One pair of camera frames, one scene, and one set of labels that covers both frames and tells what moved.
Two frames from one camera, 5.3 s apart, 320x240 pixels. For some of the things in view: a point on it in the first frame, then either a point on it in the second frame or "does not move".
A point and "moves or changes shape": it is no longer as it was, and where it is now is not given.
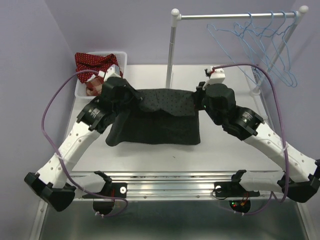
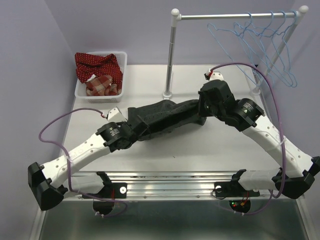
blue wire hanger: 237,33 → 209,25
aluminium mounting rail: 168,185 does not move
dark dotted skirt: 163,116 moves or changes shape
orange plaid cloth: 94,88 does not move
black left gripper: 136,97 → 120,123
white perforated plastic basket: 121,57 does not move
